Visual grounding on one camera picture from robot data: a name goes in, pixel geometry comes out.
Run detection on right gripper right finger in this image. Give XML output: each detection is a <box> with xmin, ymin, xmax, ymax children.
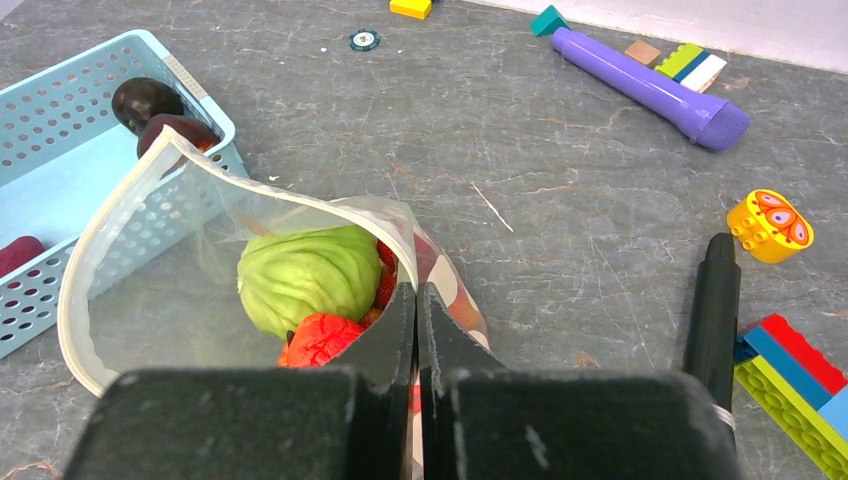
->
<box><xmin>417</xmin><ymin>282</ymin><xmax>505</xmax><ymax>479</ymax></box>

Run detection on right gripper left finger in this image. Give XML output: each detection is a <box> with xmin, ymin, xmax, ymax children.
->
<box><xmin>330</xmin><ymin>282</ymin><xmax>417</xmax><ymax>479</ymax></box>

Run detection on red pomegranate toy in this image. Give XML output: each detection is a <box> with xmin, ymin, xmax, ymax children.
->
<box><xmin>277</xmin><ymin>313</ymin><xmax>365</xmax><ymax>368</ymax></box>

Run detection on green cabbage toy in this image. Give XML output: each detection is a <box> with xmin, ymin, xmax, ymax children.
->
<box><xmin>236</xmin><ymin>225</ymin><xmax>382</xmax><ymax>339</ymax></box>

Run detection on clear polka dot zip bag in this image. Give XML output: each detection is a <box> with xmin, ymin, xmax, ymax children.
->
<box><xmin>58</xmin><ymin>129</ymin><xmax>461</xmax><ymax>479</ymax></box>

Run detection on dark red apple toy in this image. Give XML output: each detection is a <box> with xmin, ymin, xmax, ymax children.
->
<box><xmin>136</xmin><ymin>113</ymin><xmax>221</xmax><ymax>158</ymax></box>

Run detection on small round black cap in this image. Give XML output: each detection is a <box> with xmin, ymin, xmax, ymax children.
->
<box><xmin>348</xmin><ymin>29</ymin><xmax>381</xmax><ymax>52</ymax></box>

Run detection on teal block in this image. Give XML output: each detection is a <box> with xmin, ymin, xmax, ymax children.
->
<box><xmin>531</xmin><ymin>5</ymin><xmax>571</xmax><ymax>37</ymax></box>

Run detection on yellow butterfly duplo block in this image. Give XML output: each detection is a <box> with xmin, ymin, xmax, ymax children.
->
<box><xmin>726</xmin><ymin>188</ymin><xmax>815</xmax><ymax>264</ymax></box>

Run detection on multicolour duplo stack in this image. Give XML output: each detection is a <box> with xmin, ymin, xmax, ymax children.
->
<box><xmin>734</xmin><ymin>314</ymin><xmax>847</xmax><ymax>479</ymax></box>

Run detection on purple toy flashlight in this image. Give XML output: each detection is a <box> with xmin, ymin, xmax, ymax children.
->
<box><xmin>550</xmin><ymin>27</ymin><xmax>750</xmax><ymax>151</ymax></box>

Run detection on brown small block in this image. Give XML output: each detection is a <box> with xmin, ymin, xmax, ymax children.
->
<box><xmin>624</xmin><ymin>40</ymin><xmax>662</xmax><ymax>68</ymax></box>

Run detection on dark plum toy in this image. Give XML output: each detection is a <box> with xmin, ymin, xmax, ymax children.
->
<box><xmin>111</xmin><ymin>77</ymin><xmax>185</xmax><ymax>136</ymax></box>

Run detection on green lego block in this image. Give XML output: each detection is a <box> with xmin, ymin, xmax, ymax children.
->
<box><xmin>654</xmin><ymin>43</ymin><xmax>710</xmax><ymax>83</ymax></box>

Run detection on magenta fruit toy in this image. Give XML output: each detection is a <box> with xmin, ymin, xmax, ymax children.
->
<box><xmin>0</xmin><ymin>236</ymin><xmax>45</xmax><ymax>278</ymax></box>

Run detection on white block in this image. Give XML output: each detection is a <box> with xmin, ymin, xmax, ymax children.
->
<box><xmin>680</xmin><ymin>54</ymin><xmax>727</xmax><ymax>93</ymax></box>

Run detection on light blue plastic basket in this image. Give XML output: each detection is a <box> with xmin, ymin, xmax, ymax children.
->
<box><xmin>1</xmin><ymin>29</ymin><xmax>245</xmax><ymax>355</ymax></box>

